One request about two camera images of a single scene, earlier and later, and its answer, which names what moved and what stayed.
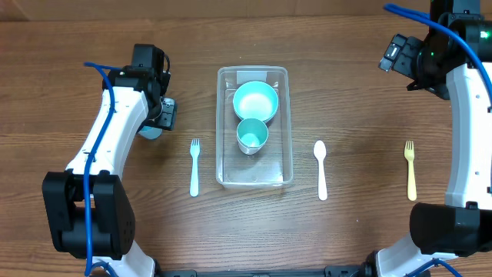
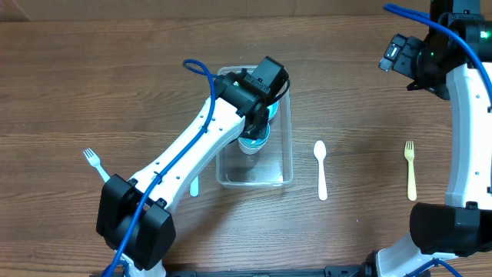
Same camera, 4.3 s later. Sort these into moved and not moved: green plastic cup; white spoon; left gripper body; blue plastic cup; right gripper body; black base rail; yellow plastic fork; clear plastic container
Moved: blue plastic cup; left gripper body; green plastic cup
Not moved: right gripper body; black base rail; clear plastic container; yellow plastic fork; white spoon
